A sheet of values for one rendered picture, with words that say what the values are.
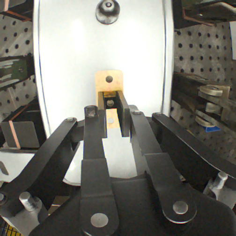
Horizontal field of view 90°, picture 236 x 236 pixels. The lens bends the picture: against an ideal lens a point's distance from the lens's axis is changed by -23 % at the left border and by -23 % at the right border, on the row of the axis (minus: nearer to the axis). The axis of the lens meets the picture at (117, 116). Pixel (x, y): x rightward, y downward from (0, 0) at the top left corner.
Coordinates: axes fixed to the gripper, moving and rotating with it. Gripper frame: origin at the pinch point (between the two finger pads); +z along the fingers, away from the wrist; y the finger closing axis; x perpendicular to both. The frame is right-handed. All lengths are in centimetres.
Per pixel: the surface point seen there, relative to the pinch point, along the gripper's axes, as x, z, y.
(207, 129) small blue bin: -21, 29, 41
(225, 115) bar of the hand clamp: -0.1, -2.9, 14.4
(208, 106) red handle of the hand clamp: 0.0, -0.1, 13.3
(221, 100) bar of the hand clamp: 1.7, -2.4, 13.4
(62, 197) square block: -23.5, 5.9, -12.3
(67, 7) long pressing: 14.3, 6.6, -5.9
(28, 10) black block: 17.6, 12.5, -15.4
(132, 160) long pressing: -13.1, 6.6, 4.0
